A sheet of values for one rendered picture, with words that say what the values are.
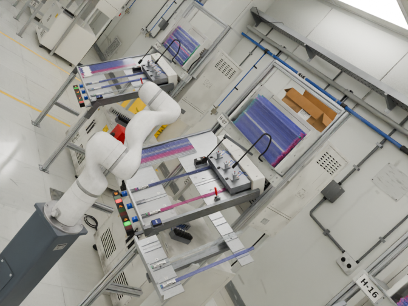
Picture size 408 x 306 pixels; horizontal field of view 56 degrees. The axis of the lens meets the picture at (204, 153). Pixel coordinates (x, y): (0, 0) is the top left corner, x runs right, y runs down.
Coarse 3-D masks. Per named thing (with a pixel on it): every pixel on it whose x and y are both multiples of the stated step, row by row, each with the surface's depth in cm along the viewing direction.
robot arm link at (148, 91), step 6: (144, 84) 178; (150, 84) 178; (156, 84) 182; (138, 90) 180; (144, 90) 177; (150, 90) 177; (156, 90) 178; (144, 96) 178; (150, 96) 177; (156, 96) 178; (144, 102) 181; (150, 102) 179; (144, 108) 198; (150, 108) 191
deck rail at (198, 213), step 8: (248, 192) 225; (256, 192) 227; (224, 200) 220; (232, 200) 222; (240, 200) 225; (248, 200) 228; (200, 208) 216; (208, 208) 217; (216, 208) 220; (224, 208) 223; (176, 216) 212; (184, 216) 212; (192, 216) 215; (200, 216) 218; (168, 224) 211; (176, 224) 213; (144, 232) 206
